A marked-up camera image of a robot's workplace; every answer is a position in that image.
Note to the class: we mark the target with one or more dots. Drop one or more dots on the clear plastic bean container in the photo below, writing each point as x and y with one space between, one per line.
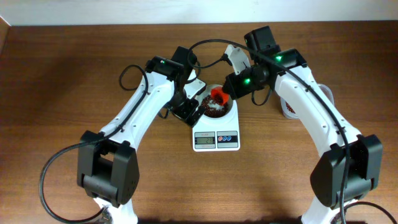
288 111

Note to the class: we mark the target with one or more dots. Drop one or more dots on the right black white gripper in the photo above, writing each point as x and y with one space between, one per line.
233 86

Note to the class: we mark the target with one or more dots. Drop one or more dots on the red beans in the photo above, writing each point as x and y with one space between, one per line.
212 108

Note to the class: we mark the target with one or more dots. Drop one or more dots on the orange measuring scoop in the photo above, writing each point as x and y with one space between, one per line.
219 95

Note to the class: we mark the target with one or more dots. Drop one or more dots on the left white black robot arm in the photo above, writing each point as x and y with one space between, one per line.
107 161

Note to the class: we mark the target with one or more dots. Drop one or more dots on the white round bowl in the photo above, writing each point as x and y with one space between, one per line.
208 92

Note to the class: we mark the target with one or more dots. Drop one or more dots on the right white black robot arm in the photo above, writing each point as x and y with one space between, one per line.
350 163

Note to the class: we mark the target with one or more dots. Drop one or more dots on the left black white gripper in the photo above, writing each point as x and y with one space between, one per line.
187 116

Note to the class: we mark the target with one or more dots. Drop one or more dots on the white digital kitchen scale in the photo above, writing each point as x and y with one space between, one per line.
218 134

